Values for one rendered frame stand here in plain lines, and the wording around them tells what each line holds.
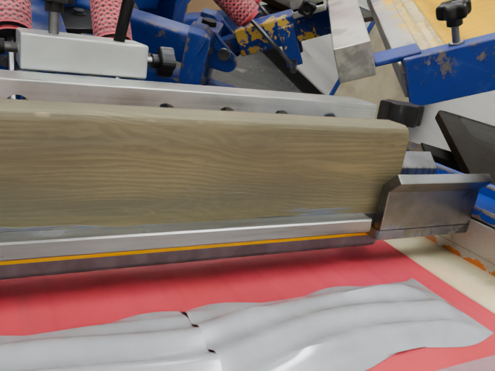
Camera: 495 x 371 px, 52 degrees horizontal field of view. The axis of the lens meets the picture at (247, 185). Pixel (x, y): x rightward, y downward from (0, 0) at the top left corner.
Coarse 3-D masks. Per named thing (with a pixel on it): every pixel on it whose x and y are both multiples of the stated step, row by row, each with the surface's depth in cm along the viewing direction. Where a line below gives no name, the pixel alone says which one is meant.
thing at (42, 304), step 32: (0, 288) 28; (32, 288) 29; (64, 288) 29; (96, 288) 30; (128, 288) 30; (160, 288) 31; (0, 320) 26; (32, 320) 26; (64, 320) 26; (96, 320) 27
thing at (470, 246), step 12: (468, 228) 41; (480, 228) 40; (492, 228) 40; (432, 240) 45; (444, 240) 44; (456, 240) 43; (468, 240) 41; (480, 240) 40; (492, 240) 40; (456, 252) 43; (468, 252) 41; (480, 252) 40; (492, 252) 40; (480, 264) 41; (492, 264) 40
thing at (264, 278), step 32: (256, 256) 37; (288, 256) 38; (320, 256) 38; (352, 256) 39; (384, 256) 40; (192, 288) 31; (224, 288) 32; (256, 288) 32; (288, 288) 33; (320, 288) 34; (448, 288) 36; (480, 320) 33; (416, 352) 28; (448, 352) 29; (480, 352) 29
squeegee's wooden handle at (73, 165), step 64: (0, 128) 24; (64, 128) 26; (128, 128) 27; (192, 128) 29; (256, 128) 31; (320, 128) 33; (384, 128) 36; (0, 192) 25; (64, 192) 27; (128, 192) 28; (192, 192) 30; (256, 192) 32; (320, 192) 35
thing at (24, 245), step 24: (288, 216) 34; (312, 216) 35; (336, 216) 36; (360, 216) 36; (0, 240) 25; (24, 240) 26; (48, 240) 26; (72, 240) 27; (96, 240) 27; (120, 240) 28; (144, 240) 28; (168, 240) 29; (192, 240) 30; (216, 240) 31; (240, 240) 31; (264, 240) 32
